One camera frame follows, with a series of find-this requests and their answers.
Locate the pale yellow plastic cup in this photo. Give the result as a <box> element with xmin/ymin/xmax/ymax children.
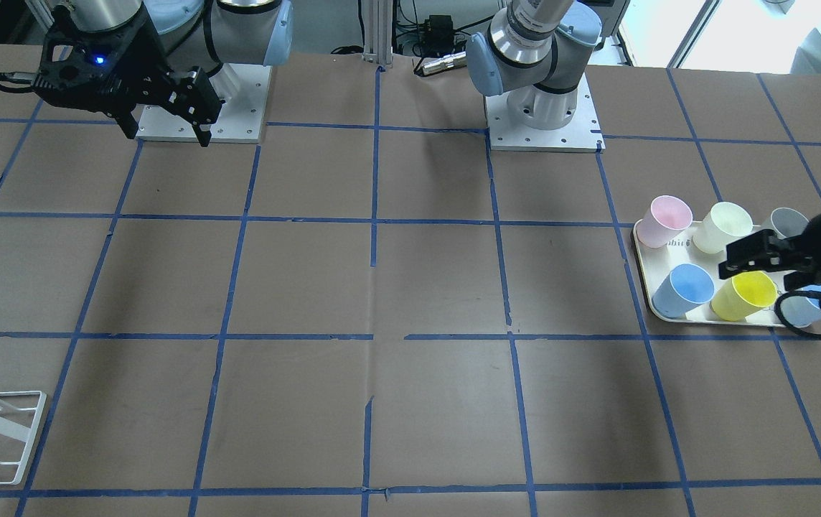
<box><xmin>692</xmin><ymin>202</ymin><xmax>753</xmax><ymax>254</ymax></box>

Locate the blue plastic cup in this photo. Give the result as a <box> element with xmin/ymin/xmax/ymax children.
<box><xmin>651</xmin><ymin>263</ymin><xmax>716</xmax><ymax>320</ymax></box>
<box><xmin>775</xmin><ymin>285</ymin><xmax>821</xmax><ymax>328</ymax></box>

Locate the pink plastic cup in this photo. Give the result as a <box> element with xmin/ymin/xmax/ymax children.
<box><xmin>636</xmin><ymin>195</ymin><xmax>693</xmax><ymax>248</ymax></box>

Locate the blue plastic cup near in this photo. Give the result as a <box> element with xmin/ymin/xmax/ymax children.
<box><xmin>651</xmin><ymin>263</ymin><xmax>716</xmax><ymax>320</ymax></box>

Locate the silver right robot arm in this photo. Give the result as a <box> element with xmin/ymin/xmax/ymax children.
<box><xmin>11</xmin><ymin>1</ymin><xmax>294</xmax><ymax>146</ymax></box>

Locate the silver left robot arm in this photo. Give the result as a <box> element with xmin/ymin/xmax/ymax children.
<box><xmin>466</xmin><ymin>1</ymin><xmax>821</xmax><ymax>309</ymax></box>

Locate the cream serving tray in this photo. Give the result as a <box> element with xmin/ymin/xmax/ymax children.
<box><xmin>632</xmin><ymin>220</ymin><xmax>782</xmax><ymax>328</ymax></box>

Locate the blue plastic cup far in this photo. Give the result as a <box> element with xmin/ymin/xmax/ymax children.
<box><xmin>775</xmin><ymin>285</ymin><xmax>821</xmax><ymax>328</ymax></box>

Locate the grey plastic cup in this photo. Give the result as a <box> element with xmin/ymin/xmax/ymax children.
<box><xmin>764</xmin><ymin>207</ymin><xmax>810</xmax><ymax>239</ymax></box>

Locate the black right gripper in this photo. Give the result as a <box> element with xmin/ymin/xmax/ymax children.
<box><xmin>30</xmin><ymin>4</ymin><xmax>222</xmax><ymax>148</ymax></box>

